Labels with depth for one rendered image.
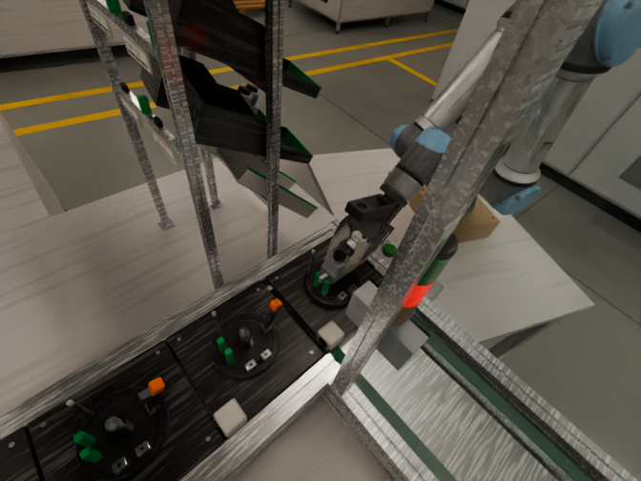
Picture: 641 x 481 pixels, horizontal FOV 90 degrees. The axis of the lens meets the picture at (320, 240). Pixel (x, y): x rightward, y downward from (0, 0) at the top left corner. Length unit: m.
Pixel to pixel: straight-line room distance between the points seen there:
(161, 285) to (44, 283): 0.29
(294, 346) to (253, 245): 0.40
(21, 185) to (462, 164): 1.36
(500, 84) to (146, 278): 0.93
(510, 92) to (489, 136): 0.03
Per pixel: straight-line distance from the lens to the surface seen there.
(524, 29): 0.23
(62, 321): 1.02
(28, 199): 1.37
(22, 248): 1.22
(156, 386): 0.63
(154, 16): 0.49
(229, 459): 0.70
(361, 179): 1.31
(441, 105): 0.87
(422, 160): 0.71
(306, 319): 0.76
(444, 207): 0.27
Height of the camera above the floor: 1.65
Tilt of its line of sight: 49 degrees down
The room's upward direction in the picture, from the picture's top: 11 degrees clockwise
